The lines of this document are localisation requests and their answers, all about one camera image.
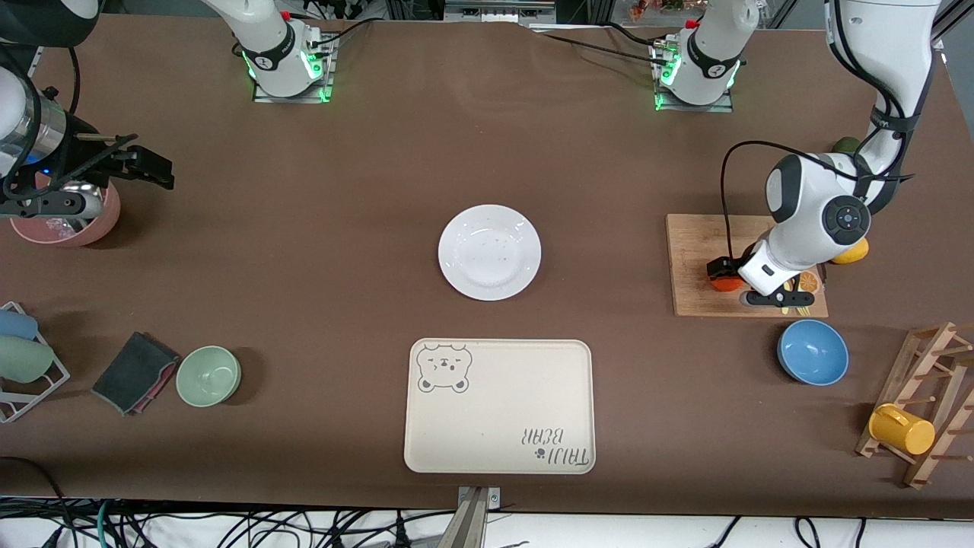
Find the metal table bracket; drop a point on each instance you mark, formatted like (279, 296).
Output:
(473, 525)

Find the grey metal box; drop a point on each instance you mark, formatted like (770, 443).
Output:
(498, 11)

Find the pink bowl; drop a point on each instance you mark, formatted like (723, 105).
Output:
(76, 232)

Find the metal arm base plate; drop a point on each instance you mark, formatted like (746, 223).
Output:
(692, 108)
(293, 100)

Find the pale blue cup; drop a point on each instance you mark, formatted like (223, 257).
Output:
(17, 325)

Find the white round plate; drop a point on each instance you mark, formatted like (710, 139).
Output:
(487, 255)

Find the yellow lemon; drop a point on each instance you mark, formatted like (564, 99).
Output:
(856, 255)

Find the aluminium frame profile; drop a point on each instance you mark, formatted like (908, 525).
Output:
(955, 17)

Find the blue bowl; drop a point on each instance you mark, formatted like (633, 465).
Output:
(813, 354)

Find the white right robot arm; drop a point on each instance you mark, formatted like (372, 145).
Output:
(274, 53)

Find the toy orange slice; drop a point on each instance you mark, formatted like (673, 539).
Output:
(810, 283)

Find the dark green avocado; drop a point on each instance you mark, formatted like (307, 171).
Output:
(846, 144)

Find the pale green cup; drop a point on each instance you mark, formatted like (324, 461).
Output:
(23, 359)

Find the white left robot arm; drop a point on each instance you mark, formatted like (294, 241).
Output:
(818, 202)

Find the bamboo cutting board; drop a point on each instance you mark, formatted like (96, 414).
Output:
(692, 251)

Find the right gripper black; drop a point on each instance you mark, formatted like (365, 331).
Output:
(85, 157)

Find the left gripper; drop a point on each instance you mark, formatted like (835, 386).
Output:
(720, 268)

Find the yellow plastic mug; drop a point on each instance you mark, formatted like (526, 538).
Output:
(905, 434)

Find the pale green bowl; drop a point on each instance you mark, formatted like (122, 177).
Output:
(207, 377)

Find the whole orange fruit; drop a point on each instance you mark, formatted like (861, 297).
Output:
(727, 285)

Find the cream bear print tray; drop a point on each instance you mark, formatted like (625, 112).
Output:
(502, 411)

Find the wooden peg dish rack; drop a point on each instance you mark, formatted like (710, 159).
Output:
(907, 384)

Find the dark folded cloth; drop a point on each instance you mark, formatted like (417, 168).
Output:
(133, 373)

